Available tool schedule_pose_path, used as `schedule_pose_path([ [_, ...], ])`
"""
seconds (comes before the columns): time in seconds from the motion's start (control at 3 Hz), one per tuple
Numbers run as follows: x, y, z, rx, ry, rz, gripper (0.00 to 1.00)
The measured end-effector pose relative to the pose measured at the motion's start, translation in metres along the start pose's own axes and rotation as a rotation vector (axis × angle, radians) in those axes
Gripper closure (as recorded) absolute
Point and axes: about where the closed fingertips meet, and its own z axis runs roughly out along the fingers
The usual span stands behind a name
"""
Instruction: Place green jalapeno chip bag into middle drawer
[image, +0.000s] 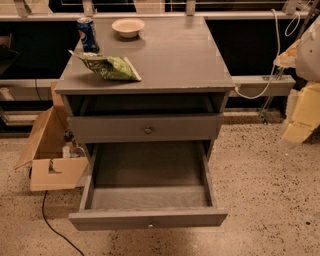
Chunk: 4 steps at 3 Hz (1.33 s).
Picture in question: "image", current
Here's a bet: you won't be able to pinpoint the items inside cardboard box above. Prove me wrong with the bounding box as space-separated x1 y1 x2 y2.
62 131 85 158

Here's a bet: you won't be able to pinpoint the grey drawer cabinet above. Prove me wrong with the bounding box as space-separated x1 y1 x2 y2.
54 15 236 162

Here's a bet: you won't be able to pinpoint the white hanging cable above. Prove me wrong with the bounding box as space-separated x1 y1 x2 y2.
234 8 302 100

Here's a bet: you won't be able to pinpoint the metal stand pole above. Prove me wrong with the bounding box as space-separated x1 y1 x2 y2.
258 0 320 124

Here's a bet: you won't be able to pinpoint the white bowl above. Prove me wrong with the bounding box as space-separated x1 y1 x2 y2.
112 18 145 38

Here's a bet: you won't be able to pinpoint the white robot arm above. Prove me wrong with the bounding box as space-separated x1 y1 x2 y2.
282 17 320 144

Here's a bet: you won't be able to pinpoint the green jalapeno chip bag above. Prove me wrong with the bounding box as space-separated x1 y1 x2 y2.
70 50 141 81

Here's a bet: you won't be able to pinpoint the blue pepsi can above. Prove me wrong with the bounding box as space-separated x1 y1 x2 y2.
77 17 100 53

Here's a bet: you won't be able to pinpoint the open cardboard box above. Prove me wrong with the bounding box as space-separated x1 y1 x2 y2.
15 82 89 191

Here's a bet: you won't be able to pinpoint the closed grey upper drawer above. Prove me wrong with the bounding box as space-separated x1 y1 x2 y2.
68 114 222 144

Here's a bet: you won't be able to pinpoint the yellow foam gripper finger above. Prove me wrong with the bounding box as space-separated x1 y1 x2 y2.
282 82 320 143

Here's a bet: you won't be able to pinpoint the open grey lower drawer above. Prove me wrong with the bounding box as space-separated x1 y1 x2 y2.
69 141 227 231

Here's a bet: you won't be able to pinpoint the black floor cable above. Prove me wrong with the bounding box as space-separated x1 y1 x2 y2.
41 190 86 256

